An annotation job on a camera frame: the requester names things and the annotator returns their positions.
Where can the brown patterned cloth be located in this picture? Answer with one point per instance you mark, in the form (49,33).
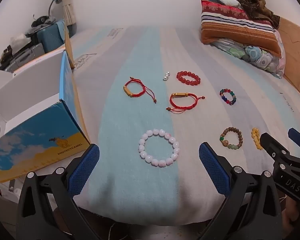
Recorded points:
(255,5)

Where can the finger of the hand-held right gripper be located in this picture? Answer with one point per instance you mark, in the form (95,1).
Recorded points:
(272,145)
(298,136)

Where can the beige curtain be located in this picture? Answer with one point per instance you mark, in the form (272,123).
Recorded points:
(67,5)

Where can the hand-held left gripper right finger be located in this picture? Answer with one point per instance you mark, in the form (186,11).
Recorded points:
(213,170)

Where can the blue yellow printed cardboard box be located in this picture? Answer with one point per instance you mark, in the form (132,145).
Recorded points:
(40,132)

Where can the teal suitcase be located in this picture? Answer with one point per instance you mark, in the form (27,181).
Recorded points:
(51,36)

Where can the grey pillow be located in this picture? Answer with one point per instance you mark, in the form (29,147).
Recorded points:
(225,0)

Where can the person's right hand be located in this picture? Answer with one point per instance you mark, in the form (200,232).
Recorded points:
(293,212)

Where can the grey suitcase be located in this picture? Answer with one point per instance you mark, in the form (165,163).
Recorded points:
(25,55)

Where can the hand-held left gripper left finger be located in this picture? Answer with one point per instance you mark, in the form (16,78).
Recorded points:
(83,170)

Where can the striped red orange pillow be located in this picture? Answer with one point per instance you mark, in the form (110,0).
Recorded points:
(235,27)

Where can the wooden bed board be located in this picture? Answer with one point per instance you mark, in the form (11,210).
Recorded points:
(295,52)

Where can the black bag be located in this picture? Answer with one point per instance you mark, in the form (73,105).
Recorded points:
(41,20)

